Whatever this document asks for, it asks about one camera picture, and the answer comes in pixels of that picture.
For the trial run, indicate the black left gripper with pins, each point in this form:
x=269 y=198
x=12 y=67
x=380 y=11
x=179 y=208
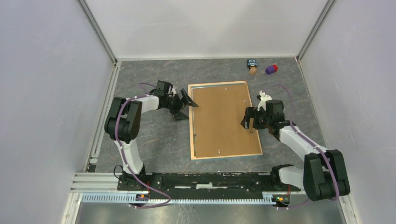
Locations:
x=179 y=115

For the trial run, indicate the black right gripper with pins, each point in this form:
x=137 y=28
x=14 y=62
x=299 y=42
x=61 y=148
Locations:
x=251 y=112

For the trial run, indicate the wooden picture frame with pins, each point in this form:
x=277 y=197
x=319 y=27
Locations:
x=191 y=123

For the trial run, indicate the brown cardboard backing board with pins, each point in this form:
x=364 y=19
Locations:
x=222 y=123

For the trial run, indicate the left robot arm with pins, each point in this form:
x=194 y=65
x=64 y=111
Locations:
x=123 y=124

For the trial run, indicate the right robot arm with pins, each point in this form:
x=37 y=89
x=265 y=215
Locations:
x=324 y=175

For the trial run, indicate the small wooden cube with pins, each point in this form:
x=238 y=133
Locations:
x=253 y=70

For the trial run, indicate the purple and red block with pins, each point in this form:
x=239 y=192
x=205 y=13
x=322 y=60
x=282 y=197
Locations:
x=271 y=69

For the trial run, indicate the blue owl toy block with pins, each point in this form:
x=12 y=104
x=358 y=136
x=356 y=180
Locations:
x=251 y=63

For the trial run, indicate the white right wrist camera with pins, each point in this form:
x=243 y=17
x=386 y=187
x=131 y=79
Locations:
x=263 y=98

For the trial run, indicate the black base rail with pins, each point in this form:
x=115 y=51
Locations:
x=208 y=186

